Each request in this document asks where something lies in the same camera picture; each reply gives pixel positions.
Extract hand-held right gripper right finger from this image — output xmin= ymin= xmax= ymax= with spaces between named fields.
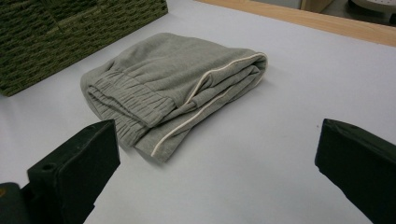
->
xmin=315 ymin=118 xmax=396 ymax=224

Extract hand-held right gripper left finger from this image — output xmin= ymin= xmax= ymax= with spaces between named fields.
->
xmin=21 ymin=119 xmax=121 ymax=224

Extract green woven basket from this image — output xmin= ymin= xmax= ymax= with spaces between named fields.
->
xmin=0 ymin=0 xmax=169 ymax=97

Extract grey pants with white piping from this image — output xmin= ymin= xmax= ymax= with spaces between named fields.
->
xmin=79 ymin=32 xmax=269 ymax=164

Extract wooden table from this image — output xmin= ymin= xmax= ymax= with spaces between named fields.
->
xmin=195 ymin=0 xmax=396 ymax=49

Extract white chair base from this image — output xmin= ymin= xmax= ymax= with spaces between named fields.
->
xmin=348 ymin=0 xmax=396 ymax=15

